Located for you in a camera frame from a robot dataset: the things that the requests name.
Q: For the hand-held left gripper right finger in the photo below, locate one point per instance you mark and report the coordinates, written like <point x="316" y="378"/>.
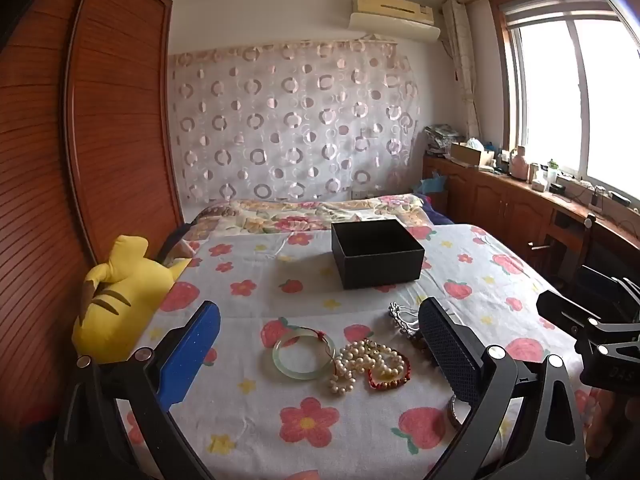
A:
<point x="450" y="355"/>

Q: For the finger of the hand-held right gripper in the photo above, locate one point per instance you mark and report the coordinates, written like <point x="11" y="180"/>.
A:
<point x="602" y="282"/>
<point x="565" y="310"/>

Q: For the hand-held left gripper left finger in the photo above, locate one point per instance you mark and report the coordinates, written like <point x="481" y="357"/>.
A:
<point x="192" y="355"/>

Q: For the pale green jade bangle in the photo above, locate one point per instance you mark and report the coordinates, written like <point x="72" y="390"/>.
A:
<point x="280" y="365"/>

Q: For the black square box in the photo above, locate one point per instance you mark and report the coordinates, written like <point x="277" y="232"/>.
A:
<point x="377" y="255"/>

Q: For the thin metal bangle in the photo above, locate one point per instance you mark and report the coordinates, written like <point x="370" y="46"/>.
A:
<point x="452" y="415"/>

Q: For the wooden chair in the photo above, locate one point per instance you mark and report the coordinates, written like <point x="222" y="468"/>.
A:
<point x="560" y="240"/>

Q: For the silver hair comb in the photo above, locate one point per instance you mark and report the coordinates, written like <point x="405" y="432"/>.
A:
<point x="402" y="317"/>

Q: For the yellow plush toy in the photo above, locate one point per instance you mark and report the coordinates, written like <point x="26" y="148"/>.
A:
<point x="125" y="300"/>

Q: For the green-capped bottle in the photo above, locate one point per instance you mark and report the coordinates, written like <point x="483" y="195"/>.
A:
<point x="552" y="170"/>

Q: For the long wooden cabinet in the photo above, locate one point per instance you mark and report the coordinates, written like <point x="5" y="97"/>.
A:
<point x="500" y="205"/>

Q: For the strawberry-print bedsheet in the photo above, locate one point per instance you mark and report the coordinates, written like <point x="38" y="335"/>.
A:
<point x="300" y="290"/>

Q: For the purple blanket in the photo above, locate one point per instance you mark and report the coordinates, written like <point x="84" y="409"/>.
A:
<point x="440" y="215"/>

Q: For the floral quilt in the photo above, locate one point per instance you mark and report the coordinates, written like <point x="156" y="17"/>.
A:
<point x="280" y="217"/>

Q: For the blue bag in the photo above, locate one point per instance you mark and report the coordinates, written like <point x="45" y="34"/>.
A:
<point x="432" y="185"/>

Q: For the cardboard box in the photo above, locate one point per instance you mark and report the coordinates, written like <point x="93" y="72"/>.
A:
<point x="470" y="156"/>

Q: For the white plastic bag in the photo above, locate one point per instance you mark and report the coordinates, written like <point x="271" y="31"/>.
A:
<point x="475" y="144"/>

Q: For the wooden-framed window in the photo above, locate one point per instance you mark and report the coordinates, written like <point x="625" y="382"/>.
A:
<point x="575" y="90"/>

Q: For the stack of newspapers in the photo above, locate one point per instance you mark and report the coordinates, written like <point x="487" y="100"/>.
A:
<point x="441" y="137"/>

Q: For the brown wooden wardrobe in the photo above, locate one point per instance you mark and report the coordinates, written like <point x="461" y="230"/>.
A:
<point x="100" y="135"/>

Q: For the pale window curtain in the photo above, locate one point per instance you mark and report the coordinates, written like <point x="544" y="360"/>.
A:
<point x="462" y="70"/>

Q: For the sheer circle-pattern curtain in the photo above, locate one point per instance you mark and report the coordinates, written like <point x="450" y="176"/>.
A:
<point x="295" y="120"/>

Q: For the white wall air conditioner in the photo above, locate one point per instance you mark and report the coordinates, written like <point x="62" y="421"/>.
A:
<point x="395" y="17"/>

